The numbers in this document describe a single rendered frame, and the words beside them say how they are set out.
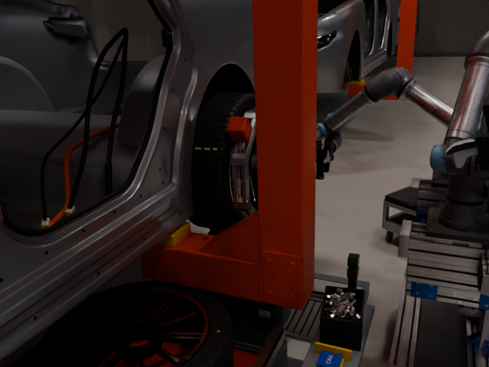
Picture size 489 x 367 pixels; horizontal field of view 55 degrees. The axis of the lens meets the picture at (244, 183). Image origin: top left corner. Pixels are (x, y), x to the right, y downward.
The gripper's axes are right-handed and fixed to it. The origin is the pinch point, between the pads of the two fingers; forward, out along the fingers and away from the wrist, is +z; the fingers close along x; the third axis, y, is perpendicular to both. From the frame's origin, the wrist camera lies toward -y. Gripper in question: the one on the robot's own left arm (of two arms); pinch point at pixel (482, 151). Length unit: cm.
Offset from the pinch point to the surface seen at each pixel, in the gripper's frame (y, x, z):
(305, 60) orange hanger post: -22, 51, -20
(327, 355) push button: 70, 48, -7
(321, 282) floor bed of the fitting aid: 103, 105, -101
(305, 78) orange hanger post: -17, 52, -20
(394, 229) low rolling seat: 100, 92, -179
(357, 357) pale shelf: 74, 42, -14
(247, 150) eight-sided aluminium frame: 11, 98, -44
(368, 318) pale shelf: 73, 47, -36
